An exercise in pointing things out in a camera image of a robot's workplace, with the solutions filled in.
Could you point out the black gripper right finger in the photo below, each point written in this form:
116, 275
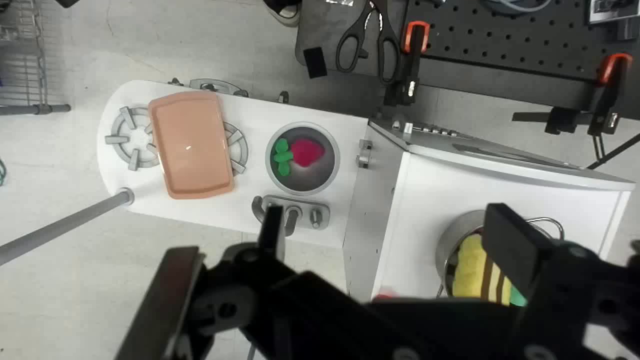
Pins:
517, 251

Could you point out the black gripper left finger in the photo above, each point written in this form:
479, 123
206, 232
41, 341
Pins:
161, 313

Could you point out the yellow and black sponge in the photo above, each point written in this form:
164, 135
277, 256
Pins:
473, 267

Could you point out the white toy kitchen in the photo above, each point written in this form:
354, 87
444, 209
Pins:
432, 200

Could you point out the grey toy faucet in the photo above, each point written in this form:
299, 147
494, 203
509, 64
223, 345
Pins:
300, 214

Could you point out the grey toy stove burner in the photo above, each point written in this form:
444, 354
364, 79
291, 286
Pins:
131, 141

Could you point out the small green toy vegetable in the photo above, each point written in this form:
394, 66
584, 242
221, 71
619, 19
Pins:
282, 159

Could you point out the grey toy sink bowl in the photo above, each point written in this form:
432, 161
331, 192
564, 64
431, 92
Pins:
321, 181

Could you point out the grey metal pole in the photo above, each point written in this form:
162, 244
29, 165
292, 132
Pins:
61, 229

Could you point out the pink plastic tray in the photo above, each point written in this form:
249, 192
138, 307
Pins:
192, 142

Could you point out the black orange bar clamp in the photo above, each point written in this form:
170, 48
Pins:
409, 66
602, 101

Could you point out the black scissors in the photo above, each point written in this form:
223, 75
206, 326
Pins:
348, 47

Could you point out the small black box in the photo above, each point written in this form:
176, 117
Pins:
314, 61

